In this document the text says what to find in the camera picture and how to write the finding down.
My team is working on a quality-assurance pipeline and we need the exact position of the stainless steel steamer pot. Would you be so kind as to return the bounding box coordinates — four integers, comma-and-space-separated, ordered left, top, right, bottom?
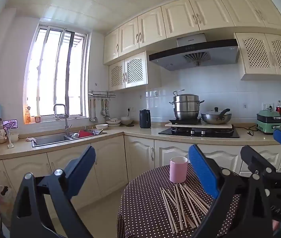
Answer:
169, 90, 205, 120

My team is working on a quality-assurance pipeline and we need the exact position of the black electric kettle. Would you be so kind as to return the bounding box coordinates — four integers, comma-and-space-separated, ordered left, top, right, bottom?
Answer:
140, 109, 151, 129

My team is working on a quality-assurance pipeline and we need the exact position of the grey range hood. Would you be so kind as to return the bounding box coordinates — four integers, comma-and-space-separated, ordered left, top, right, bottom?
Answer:
148, 33, 239, 71

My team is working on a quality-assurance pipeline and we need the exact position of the cream upper wall cabinet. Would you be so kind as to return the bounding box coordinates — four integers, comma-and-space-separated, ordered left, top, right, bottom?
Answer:
103, 0, 281, 66

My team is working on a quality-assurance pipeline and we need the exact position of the cream lattice-door wall cabinet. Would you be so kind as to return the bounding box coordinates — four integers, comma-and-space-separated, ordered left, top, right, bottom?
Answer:
233, 32, 281, 82
108, 51, 162, 92

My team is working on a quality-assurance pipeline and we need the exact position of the beige stone board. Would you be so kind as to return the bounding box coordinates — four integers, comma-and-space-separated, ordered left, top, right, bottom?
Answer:
165, 122, 234, 135

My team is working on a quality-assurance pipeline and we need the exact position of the steel sink faucet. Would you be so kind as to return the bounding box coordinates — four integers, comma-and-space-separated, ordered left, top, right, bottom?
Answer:
53, 104, 73, 135

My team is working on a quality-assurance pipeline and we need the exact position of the brown polka-dot tablecloth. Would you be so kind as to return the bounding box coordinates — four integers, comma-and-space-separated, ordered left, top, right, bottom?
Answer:
118, 164, 242, 238

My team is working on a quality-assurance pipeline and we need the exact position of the cream base cabinet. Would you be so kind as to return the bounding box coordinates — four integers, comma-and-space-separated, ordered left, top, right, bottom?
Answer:
0, 134, 281, 219

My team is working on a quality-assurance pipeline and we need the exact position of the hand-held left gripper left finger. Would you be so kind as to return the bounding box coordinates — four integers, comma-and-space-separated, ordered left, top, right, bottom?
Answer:
10, 146, 96, 238

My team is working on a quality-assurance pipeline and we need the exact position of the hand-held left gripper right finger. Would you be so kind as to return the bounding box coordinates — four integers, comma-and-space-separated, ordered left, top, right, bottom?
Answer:
188, 144, 276, 238

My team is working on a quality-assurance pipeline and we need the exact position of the bunch of wooden chopsticks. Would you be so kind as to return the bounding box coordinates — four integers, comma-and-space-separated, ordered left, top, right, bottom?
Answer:
159, 183, 211, 234

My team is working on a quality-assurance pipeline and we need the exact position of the black induction cooker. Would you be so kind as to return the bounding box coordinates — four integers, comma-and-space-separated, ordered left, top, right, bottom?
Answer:
169, 118, 203, 125

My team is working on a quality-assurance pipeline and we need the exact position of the steel wall rack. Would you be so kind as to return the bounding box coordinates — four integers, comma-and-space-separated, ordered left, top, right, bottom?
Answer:
88, 90, 116, 99

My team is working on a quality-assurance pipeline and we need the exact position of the black glass gas hob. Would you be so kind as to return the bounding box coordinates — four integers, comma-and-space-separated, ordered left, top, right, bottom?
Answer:
158, 125, 240, 138

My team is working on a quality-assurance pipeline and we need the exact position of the sliding kitchen window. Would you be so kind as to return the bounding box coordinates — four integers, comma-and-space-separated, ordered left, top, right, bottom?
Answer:
23, 23, 89, 125

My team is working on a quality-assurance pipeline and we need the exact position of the green electric cooker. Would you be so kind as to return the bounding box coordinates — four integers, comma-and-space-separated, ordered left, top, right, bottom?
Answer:
256, 109, 281, 135

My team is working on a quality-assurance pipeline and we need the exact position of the steel wok with lid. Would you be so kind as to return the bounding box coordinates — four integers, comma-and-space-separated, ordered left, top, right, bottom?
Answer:
201, 107, 232, 125

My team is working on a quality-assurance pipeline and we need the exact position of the stainless steel sink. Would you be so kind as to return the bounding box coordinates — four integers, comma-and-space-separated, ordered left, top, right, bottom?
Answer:
32, 129, 107, 148

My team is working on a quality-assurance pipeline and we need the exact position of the pink cup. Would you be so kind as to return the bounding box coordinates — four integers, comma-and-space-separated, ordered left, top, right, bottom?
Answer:
169, 156, 188, 183

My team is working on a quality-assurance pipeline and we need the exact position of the black power cord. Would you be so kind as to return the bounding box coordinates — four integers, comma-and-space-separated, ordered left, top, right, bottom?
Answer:
235, 126, 258, 137

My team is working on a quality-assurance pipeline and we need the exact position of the smartphone with lit screen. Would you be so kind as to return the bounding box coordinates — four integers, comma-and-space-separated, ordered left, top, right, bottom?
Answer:
2, 119, 18, 129

